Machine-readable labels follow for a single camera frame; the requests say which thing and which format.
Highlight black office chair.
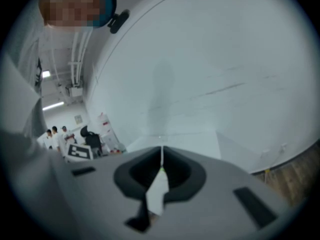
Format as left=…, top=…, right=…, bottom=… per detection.
left=79, top=125, right=104, bottom=158

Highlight person's grey shirt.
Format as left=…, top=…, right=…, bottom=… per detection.
left=0, top=16, right=63, bottom=240

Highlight white ceiling pipes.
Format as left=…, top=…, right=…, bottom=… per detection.
left=67, top=30, right=94, bottom=86

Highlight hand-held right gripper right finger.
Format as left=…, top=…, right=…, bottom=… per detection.
left=161, top=145, right=293, bottom=232

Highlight white box with red label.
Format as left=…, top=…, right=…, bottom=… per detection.
left=96, top=112, right=114, bottom=136

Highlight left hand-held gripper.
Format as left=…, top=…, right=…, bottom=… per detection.
left=64, top=143, right=94, bottom=163

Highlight person's head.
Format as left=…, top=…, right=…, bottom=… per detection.
left=38, top=0, right=105, bottom=31

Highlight white ceiling air unit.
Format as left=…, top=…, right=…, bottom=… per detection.
left=65, top=84, right=84, bottom=104

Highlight black head camera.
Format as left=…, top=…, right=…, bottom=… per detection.
left=106, top=8, right=131, bottom=35

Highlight long ceiling light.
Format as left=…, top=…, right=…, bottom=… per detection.
left=41, top=101, right=65, bottom=112

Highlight teal head strap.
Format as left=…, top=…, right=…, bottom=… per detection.
left=93, top=0, right=118, bottom=29

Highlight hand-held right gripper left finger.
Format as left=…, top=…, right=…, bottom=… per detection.
left=51, top=145, right=163, bottom=225

